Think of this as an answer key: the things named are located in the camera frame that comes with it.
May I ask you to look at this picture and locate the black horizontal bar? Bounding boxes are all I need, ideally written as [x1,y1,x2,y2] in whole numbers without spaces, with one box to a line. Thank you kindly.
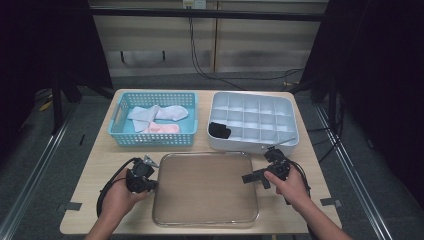
[89,7,329,23]

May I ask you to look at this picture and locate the white divided storage box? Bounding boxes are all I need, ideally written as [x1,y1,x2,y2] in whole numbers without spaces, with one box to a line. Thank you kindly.
[206,91,300,157]

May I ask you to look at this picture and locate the grey tape strip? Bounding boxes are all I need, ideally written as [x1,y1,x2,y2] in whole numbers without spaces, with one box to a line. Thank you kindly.
[319,197,343,208]
[55,201,83,212]

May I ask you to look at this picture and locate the black curtain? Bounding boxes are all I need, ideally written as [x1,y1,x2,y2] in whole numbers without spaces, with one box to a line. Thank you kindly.
[0,0,114,164]
[299,0,424,209]

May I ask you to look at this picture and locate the yellow floor tape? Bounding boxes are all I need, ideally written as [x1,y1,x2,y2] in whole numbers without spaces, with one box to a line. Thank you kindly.
[37,99,54,113]

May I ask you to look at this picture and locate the white wall socket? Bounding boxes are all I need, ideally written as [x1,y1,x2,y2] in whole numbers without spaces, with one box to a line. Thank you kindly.
[182,0,208,10]

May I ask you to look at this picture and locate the person's right hand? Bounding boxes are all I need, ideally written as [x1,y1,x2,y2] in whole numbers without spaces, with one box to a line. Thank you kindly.
[263,164,313,213]

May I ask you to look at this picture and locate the blue plastic basket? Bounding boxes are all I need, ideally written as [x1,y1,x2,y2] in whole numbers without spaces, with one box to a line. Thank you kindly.
[107,90,200,148]

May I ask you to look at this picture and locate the person's left hand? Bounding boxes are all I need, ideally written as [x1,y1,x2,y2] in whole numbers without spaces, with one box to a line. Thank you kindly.
[99,166,150,223]

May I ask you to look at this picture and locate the black metal stand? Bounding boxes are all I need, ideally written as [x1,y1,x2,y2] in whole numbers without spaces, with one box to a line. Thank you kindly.
[49,76,83,136]

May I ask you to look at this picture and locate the black wall cable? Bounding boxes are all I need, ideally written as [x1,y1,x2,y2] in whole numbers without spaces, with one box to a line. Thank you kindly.
[187,16,305,92]

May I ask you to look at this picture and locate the black sock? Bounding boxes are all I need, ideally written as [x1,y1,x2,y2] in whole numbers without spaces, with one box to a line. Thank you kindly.
[208,121,232,140]

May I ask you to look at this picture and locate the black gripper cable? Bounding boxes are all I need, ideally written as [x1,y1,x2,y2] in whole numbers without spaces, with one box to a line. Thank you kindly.
[95,156,141,218]
[287,159,313,202]

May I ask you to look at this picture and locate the transparent box lid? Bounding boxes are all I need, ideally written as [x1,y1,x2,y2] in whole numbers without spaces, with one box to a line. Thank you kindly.
[152,151,261,229]

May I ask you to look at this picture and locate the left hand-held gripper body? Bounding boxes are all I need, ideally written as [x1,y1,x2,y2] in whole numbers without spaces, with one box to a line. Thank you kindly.
[125,154,160,195]

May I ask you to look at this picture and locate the white sock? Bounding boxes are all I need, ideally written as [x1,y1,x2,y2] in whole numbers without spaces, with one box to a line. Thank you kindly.
[155,104,190,122]
[127,104,161,134]

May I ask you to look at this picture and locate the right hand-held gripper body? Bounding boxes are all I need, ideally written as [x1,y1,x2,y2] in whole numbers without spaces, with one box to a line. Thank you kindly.
[263,137,297,182]

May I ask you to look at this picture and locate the metal floor rail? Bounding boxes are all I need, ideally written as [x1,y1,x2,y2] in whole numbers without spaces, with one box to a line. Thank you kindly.
[0,101,81,240]
[314,104,394,240]

